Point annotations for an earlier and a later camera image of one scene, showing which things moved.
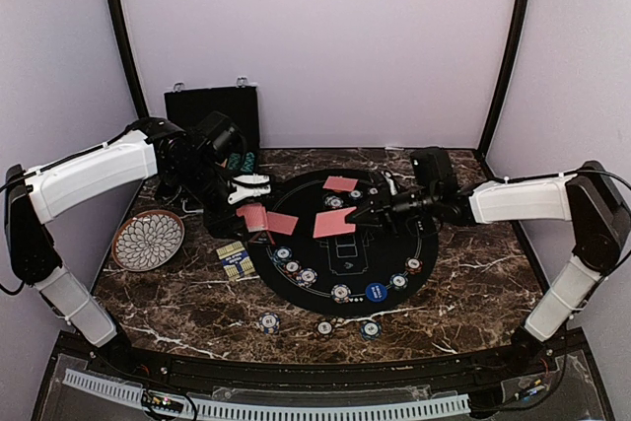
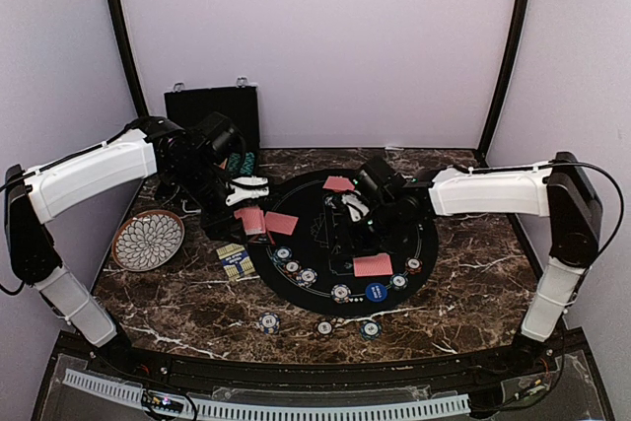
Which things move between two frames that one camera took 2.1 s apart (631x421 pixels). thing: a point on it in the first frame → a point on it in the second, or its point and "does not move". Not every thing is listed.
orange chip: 292,267 does not move
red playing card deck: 255,215 does not move
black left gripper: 220,224 does not move
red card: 332,223 → 373,265
